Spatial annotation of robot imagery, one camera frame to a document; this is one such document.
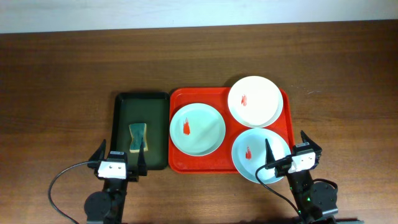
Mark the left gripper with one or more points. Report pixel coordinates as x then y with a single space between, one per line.
134 174

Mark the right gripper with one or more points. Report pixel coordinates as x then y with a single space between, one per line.
282 163

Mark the green and yellow sponge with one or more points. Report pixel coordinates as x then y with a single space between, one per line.
138 132

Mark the light blue plate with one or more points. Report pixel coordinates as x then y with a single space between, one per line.
249 151

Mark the mint green plate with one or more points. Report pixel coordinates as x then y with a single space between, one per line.
197 129

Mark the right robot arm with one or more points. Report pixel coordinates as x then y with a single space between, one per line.
315 199

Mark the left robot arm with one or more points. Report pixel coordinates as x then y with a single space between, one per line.
107 205

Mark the dark green plastic tray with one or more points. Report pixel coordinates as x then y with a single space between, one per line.
151 108

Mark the red plastic tray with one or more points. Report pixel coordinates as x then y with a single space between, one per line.
220 161

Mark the white plate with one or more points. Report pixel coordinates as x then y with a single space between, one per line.
255 101

